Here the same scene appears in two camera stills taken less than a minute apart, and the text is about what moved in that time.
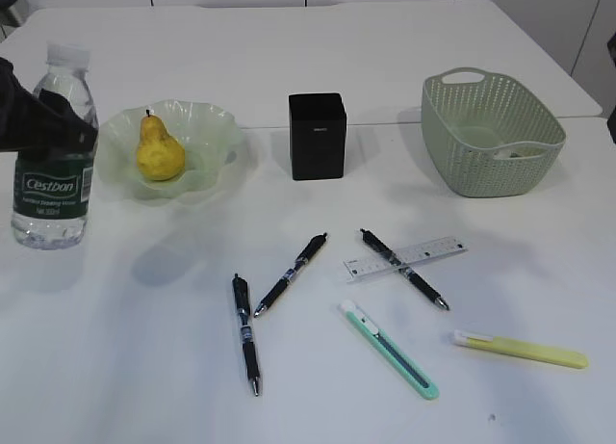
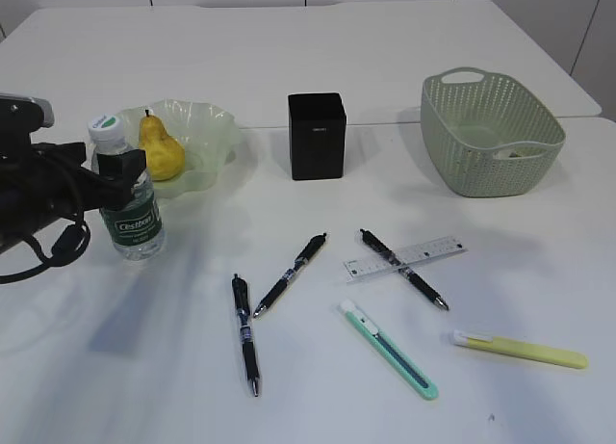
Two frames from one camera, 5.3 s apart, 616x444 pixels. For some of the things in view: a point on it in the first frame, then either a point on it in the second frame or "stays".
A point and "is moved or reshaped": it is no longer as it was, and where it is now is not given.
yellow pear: x=160 y=157 stays
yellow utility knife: x=521 y=349 stays
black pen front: x=242 y=294 stays
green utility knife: x=394 y=355 stays
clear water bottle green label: x=51 y=193 is moved or reshaped
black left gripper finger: x=44 y=119 to x=41 y=183
